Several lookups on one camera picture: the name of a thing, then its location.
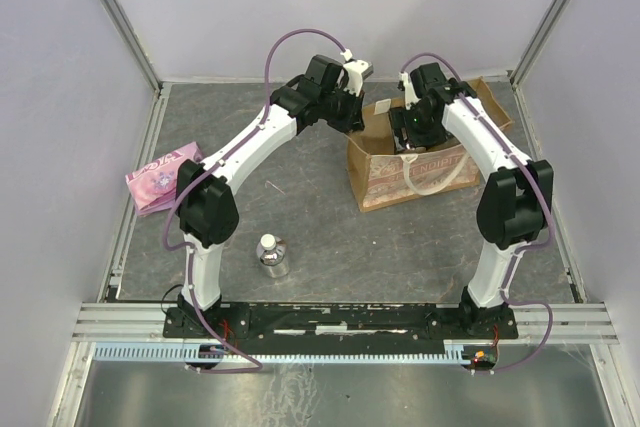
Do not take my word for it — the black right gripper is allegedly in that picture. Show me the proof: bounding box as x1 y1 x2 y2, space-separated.
388 102 449 156

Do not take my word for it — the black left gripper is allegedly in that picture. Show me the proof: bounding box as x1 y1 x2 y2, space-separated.
318 82 365 134

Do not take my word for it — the brown canvas tote bag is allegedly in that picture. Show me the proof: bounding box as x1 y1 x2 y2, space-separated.
347 97 482 212

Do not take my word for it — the round clear bottle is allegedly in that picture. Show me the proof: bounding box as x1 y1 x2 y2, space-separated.
256 234 290 279

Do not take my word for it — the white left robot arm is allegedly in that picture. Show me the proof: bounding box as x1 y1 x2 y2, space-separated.
176 55 373 337

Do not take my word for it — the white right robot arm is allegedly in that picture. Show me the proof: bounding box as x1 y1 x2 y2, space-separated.
390 62 554 338

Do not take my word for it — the pink tissue pack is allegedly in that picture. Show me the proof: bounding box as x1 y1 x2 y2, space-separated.
125 142 203 217

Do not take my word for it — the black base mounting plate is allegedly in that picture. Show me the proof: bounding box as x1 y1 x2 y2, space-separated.
162 299 520 356

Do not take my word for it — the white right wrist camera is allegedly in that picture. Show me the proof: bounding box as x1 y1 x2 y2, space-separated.
399 71 420 110

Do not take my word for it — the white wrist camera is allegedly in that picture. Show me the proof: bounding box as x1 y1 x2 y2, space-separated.
399 71 420 110
339 49 374 97

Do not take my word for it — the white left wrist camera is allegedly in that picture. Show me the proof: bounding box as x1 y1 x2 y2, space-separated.
339 49 374 97

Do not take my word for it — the light blue cable duct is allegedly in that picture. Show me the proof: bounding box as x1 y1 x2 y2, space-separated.
94 336 479 365

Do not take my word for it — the aluminium frame rail front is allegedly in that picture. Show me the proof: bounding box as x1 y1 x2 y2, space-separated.
73 303 619 344

